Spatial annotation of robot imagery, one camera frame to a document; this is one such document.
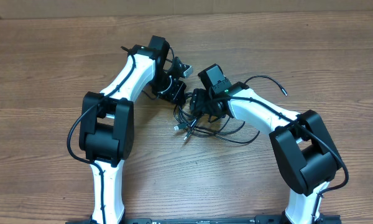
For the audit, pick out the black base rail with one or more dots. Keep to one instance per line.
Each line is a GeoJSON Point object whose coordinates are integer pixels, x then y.
{"type": "Point", "coordinates": [202, 221]}

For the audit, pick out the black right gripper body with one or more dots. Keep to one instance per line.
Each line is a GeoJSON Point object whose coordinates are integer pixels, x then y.
{"type": "Point", "coordinates": [202, 101]}

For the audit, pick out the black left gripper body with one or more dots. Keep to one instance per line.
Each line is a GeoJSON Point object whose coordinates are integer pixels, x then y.
{"type": "Point", "coordinates": [165, 87]}

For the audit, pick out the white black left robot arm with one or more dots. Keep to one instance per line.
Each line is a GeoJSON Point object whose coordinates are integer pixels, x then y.
{"type": "Point", "coordinates": [103, 135]}

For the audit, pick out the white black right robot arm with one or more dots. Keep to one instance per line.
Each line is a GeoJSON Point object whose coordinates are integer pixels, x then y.
{"type": "Point", "coordinates": [306, 155]}

